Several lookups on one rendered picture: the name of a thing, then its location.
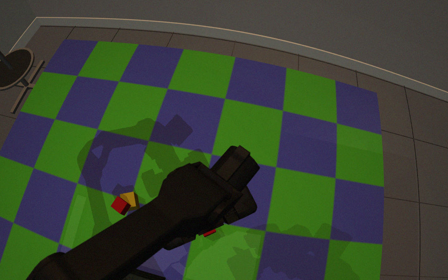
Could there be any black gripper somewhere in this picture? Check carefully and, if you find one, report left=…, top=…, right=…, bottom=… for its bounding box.
left=163, top=186, right=257, bottom=250

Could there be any red cube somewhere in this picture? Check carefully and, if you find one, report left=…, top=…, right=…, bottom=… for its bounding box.
left=111, top=196, right=131, bottom=215
left=203, top=229, right=216, bottom=237

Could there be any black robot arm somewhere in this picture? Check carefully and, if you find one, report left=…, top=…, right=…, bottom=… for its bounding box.
left=26, top=145, right=260, bottom=280

